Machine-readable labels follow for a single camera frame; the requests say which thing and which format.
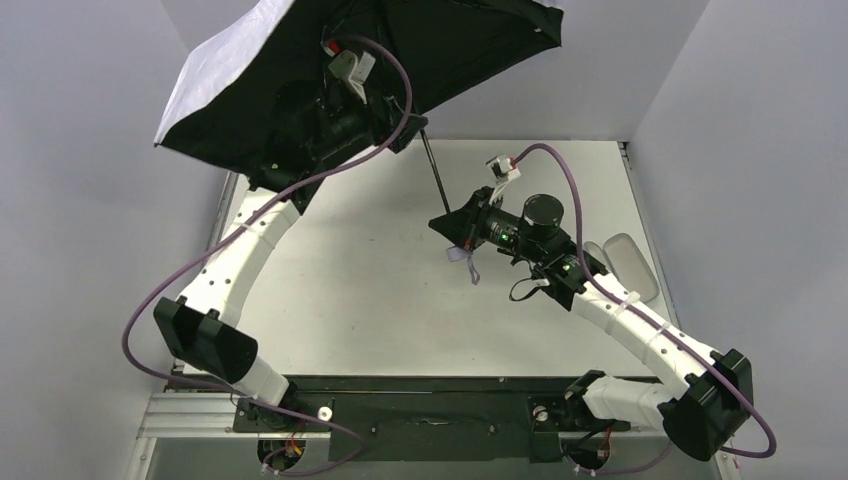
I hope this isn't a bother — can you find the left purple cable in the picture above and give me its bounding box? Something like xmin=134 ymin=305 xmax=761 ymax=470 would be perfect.
xmin=121 ymin=34 xmax=415 ymax=478

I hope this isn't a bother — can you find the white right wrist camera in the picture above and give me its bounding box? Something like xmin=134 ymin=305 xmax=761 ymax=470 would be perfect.
xmin=485 ymin=155 xmax=521 ymax=205

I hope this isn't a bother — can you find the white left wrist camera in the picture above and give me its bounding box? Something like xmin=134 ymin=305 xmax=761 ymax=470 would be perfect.
xmin=321 ymin=40 xmax=376 ymax=106

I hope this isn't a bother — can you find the lavender folding umbrella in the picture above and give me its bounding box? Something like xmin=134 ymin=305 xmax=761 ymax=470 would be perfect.
xmin=153 ymin=0 xmax=565 ymax=286

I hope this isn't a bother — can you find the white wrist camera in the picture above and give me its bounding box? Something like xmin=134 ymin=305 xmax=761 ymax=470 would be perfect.
xmin=485 ymin=155 xmax=521 ymax=205
xmin=321 ymin=40 xmax=376 ymax=106

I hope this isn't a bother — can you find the aluminium frame rail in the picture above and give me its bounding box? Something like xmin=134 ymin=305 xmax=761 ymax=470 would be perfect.
xmin=137 ymin=390 xmax=735 ymax=440

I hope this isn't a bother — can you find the mint green umbrella case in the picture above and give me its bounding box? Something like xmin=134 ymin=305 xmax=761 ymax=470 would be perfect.
xmin=583 ymin=233 xmax=660 ymax=303

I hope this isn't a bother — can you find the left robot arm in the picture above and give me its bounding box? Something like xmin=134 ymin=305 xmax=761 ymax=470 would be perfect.
xmin=154 ymin=78 xmax=424 ymax=405

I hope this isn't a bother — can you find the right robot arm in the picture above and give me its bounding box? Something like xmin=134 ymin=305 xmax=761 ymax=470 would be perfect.
xmin=428 ymin=187 xmax=754 ymax=461

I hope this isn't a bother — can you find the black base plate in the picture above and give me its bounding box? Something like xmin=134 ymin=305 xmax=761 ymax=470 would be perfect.
xmin=233 ymin=376 xmax=630 ymax=463

